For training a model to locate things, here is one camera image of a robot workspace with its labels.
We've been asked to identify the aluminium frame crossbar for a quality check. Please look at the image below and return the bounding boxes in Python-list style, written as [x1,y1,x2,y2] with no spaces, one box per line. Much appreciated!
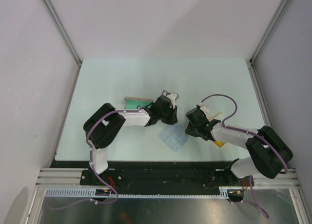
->
[36,168,301,189]

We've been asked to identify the aluminium frame post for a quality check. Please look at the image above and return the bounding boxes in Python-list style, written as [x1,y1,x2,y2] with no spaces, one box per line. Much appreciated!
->
[41,0,82,67]
[249,0,292,64]

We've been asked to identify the light blue cleaning cloth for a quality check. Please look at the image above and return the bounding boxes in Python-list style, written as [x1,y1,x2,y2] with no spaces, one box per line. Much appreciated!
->
[158,123,188,152]

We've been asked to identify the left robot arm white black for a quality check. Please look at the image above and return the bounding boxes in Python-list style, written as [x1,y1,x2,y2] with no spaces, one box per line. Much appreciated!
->
[83,90,179,185]

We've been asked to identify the yellow sunglasses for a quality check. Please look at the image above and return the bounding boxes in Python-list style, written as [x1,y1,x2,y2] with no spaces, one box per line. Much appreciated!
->
[209,112,226,148]

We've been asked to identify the right aluminium frame post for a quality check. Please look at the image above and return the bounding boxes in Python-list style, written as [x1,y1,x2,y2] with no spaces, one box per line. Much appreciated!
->
[249,0,292,64]

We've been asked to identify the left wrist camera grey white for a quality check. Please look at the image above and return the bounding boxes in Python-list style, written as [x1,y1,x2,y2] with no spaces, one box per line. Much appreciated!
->
[166,93,179,108]

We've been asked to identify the white slotted cable duct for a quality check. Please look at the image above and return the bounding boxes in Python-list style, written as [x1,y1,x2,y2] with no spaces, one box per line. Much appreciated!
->
[45,188,229,199]

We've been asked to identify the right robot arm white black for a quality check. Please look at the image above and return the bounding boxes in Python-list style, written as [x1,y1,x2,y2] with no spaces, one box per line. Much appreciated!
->
[185,106,293,185]

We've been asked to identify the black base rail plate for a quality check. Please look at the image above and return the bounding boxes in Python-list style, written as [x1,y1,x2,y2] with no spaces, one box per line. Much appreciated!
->
[50,161,254,196]

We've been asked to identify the left aluminium frame post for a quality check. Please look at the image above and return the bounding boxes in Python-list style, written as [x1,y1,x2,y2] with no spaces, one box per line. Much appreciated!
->
[41,0,82,67]

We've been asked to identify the grey glasses case green lining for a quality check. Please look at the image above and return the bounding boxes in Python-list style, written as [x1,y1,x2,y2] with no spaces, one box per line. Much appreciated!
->
[124,97,154,109]

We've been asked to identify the right aluminium side rail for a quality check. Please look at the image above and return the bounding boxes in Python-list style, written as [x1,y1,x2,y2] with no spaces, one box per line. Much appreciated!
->
[246,59,273,128]

